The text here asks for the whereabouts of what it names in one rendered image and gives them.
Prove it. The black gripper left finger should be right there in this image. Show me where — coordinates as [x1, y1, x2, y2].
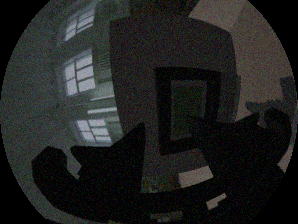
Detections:
[71, 123, 145, 193]

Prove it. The dark grey flat panel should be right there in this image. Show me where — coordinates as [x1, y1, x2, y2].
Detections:
[109, 14, 237, 177]

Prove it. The black picture frame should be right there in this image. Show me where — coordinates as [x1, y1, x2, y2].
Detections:
[154, 67, 221, 156]

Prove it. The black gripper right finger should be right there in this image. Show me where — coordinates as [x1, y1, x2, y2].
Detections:
[185, 112, 259, 177]

